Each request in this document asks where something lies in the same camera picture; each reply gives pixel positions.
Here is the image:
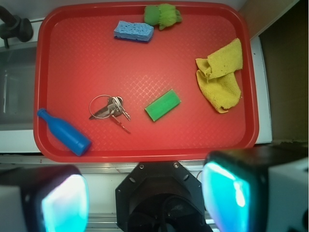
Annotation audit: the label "green rectangular block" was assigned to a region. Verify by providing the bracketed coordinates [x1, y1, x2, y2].
[145, 89, 181, 122]

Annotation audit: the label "grey toy sink basin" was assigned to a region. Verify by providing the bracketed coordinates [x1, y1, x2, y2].
[0, 42, 37, 131]

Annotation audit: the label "blue sponge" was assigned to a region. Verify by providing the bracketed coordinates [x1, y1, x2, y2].
[113, 21, 154, 43]

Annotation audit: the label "cardboard box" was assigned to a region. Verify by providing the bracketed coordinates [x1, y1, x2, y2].
[239, 0, 309, 143]

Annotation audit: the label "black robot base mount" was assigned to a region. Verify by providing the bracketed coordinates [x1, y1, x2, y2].
[115, 161, 212, 232]

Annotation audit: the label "blue plastic toy bottle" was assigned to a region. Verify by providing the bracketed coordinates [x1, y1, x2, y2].
[37, 108, 92, 156]

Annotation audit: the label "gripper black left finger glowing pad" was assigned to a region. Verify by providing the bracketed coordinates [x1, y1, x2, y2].
[0, 165, 89, 232]

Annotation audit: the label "green plush toy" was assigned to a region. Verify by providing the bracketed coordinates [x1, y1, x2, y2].
[144, 3, 183, 30]

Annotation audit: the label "red plastic tray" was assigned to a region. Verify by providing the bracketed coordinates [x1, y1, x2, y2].
[34, 2, 259, 162]

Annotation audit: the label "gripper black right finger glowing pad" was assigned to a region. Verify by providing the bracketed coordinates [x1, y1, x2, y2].
[201, 147, 309, 232]

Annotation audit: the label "silver keys on ring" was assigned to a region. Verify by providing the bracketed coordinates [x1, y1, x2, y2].
[88, 94, 131, 134]

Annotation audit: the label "grey sink faucet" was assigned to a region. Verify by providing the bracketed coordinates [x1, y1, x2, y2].
[0, 6, 34, 49]

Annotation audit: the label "yellow microfiber cloth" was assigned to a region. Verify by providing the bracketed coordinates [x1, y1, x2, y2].
[195, 38, 243, 114]

